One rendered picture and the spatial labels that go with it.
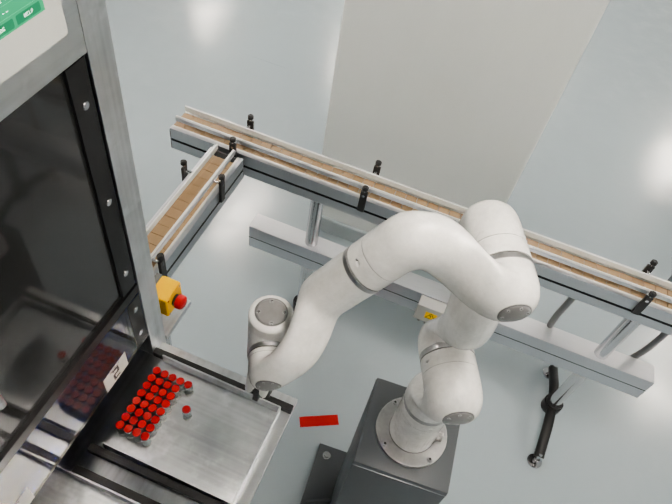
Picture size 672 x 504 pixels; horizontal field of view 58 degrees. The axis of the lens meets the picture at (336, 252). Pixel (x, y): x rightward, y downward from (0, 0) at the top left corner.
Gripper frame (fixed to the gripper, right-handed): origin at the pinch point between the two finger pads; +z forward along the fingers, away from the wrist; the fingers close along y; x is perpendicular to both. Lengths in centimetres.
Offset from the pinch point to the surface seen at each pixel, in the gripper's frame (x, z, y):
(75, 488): -32.1, 22.3, 30.2
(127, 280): -35.1, -14.7, -3.9
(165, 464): -16.7, 22.3, 17.4
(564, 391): 94, 83, -86
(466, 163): 26, 38, -144
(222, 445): -6.6, 22.2, 7.9
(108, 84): -35, -62, -9
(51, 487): -37, 22, 32
